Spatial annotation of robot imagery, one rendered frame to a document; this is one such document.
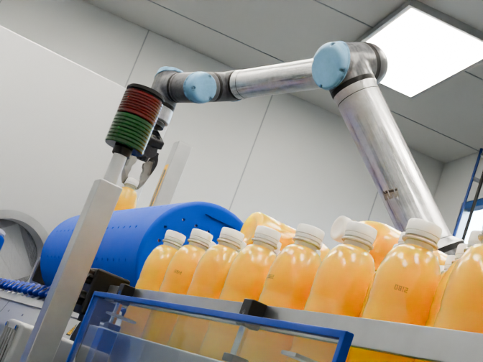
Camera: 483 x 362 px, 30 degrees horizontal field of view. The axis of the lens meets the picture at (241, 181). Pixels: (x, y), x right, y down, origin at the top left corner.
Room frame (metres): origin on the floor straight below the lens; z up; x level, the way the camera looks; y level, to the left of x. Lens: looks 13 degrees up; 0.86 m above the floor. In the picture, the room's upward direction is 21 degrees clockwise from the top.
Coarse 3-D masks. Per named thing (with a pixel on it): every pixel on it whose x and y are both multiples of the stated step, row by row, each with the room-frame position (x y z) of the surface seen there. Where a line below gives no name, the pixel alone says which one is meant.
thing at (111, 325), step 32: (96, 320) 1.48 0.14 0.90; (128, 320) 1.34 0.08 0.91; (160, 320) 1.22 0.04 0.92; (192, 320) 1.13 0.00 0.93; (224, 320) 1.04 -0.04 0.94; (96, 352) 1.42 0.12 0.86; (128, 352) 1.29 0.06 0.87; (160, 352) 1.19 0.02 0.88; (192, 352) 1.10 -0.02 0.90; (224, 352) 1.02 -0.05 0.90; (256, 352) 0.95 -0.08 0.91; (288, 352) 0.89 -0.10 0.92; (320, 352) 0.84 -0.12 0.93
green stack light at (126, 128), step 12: (120, 120) 1.34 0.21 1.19; (132, 120) 1.34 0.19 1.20; (144, 120) 1.35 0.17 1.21; (108, 132) 1.36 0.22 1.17; (120, 132) 1.34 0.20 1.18; (132, 132) 1.34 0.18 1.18; (144, 132) 1.35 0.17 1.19; (108, 144) 1.39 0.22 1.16; (120, 144) 1.35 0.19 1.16; (132, 144) 1.34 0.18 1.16; (144, 144) 1.36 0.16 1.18
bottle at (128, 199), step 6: (126, 186) 2.59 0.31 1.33; (132, 186) 2.58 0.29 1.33; (126, 192) 2.57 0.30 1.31; (132, 192) 2.58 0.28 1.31; (120, 198) 2.57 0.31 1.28; (126, 198) 2.57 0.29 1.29; (132, 198) 2.57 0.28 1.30; (120, 204) 2.56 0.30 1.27; (126, 204) 2.57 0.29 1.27; (132, 204) 2.58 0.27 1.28
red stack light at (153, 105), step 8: (128, 88) 1.35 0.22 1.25; (128, 96) 1.35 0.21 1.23; (136, 96) 1.34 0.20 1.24; (144, 96) 1.34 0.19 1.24; (152, 96) 1.34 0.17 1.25; (120, 104) 1.36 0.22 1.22; (128, 104) 1.34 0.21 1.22; (136, 104) 1.34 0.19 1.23; (144, 104) 1.34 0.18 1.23; (152, 104) 1.35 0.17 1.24; (160, 104) 1.36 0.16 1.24; (128, 112) 1.34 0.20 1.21; (136, 112) 1.34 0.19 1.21; (144, 112) 1.34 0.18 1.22; (152, 112) 1.35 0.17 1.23; (152, 120) 1.36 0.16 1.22
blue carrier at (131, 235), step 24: (120, 216) 2.13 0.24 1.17; (144, 216) 1.95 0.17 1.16; (168, 216) 1.86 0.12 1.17; (192, 216) 1.88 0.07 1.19; (216, 216) 1.89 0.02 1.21; (48, 240) 2.62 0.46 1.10; (120, 240) 1.98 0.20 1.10; (144, 240) 1.85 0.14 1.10; (216, 240) 1.90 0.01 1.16; (48, 264) 2.56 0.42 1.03; (96, 264) 2.11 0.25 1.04; (120, 264) 1.95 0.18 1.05
